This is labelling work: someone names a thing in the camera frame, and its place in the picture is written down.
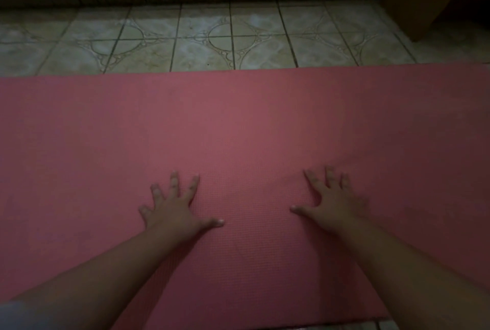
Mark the person's left hand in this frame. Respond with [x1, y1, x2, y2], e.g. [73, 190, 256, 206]
[139, 171, 225, 245]

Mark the person's right hand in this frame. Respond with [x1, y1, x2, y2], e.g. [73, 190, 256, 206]
[290, 166, 371, 235]

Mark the person's left forearm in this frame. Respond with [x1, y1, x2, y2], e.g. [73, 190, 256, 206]
[0, 226, 200, 330]

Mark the person's right forearm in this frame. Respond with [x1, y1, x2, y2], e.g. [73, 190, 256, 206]
[330, 216, 490, 330]

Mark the pink yoga mat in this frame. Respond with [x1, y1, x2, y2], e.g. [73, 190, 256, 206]
[0, 62, 490, 330]

